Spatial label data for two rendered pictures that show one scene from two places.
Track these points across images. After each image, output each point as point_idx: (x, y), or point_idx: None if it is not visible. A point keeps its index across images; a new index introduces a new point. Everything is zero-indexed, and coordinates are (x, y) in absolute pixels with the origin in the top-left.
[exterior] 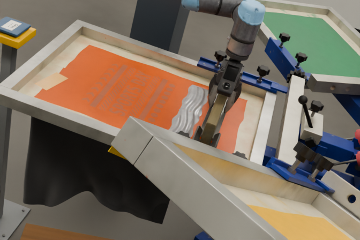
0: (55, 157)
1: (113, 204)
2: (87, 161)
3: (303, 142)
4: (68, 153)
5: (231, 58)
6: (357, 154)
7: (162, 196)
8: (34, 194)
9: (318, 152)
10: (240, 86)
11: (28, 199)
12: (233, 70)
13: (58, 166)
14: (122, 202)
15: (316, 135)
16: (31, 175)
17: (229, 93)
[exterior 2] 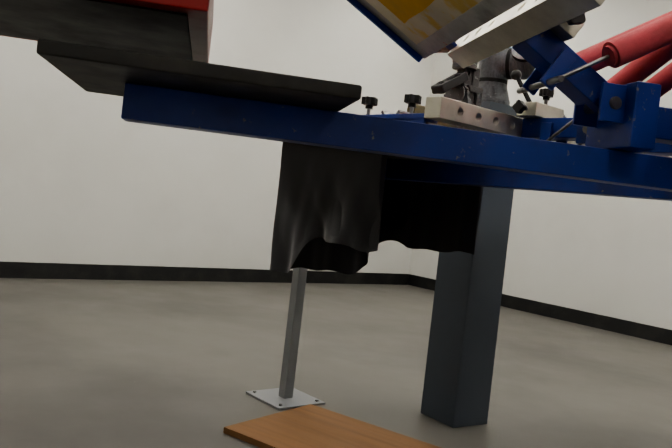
0: (293, 196)
1: (334, 236)
2: (315, 188)
3: (529, 128)
4: (303, 186)
5: (457, 72)
6: None
7: (373, 206)
8: (278, 256)
9: (544, 132)
10: (466, 95)
11: (273, 263)
12: (453, 76)
13: (296, 207)
14: (341, 229)
15: (531, 103)
16: (277, 230)
17: (440, 85)
